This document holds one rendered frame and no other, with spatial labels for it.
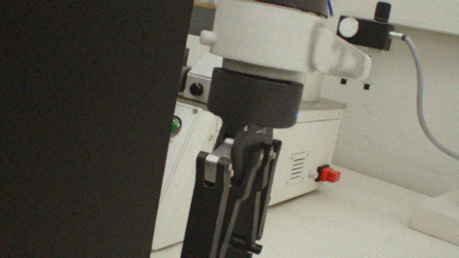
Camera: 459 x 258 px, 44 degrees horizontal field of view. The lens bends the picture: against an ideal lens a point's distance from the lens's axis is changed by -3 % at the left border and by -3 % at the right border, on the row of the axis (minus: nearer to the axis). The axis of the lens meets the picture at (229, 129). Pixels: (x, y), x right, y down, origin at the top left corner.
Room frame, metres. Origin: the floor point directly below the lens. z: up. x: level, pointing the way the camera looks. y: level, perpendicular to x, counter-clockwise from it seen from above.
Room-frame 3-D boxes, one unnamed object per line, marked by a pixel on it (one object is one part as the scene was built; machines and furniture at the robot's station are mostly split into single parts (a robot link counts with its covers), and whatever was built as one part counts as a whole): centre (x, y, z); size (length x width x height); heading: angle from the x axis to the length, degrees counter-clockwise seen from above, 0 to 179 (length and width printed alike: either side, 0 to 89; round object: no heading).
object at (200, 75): (0.85, -0.01, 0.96); 0.26 x 0.05 x 0.07; 150
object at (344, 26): (0.99, -0.19, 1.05); 0.15 x 0.05 x 0.15; 60
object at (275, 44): (0.49, -0.04, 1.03); 0.13 x 0.12 x 0.05; 69
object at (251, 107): (0.48, -0.02, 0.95); 0.08 x 0.08 x 0.09
